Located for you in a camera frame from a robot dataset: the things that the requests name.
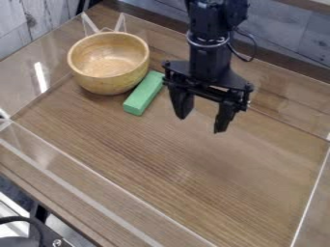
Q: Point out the green rectangular stick block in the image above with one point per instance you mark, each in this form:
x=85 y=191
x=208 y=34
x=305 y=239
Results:
x=142 y=94

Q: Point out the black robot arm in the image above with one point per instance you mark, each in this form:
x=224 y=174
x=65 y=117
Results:
x=213 y=16

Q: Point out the wooden bowl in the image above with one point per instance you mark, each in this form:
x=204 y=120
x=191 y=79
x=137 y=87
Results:
x=108 y=62

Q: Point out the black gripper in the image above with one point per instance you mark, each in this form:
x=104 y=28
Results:
x=205 y=76

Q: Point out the clear acrylic tray wall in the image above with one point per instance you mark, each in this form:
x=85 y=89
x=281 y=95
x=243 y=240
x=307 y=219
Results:
x=150 y=181

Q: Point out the black table leg bracket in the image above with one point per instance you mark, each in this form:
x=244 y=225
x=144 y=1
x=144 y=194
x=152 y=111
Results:
x=40 y=231

